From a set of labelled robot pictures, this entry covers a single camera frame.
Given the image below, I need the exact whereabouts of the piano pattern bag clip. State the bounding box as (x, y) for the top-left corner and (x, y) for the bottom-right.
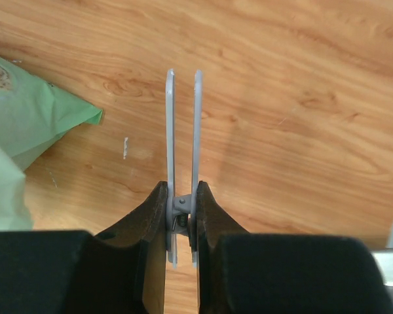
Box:
(165, 69), (203, 268)

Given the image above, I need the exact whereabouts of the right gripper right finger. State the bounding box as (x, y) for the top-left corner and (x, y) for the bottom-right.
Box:
(196, 181), (393, 313)

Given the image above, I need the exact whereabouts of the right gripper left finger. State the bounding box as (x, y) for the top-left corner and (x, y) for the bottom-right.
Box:
(0, 182), (168, 313)

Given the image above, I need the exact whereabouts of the green litter bag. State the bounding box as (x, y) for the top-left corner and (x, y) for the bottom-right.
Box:
(0, 58), (103, 231)

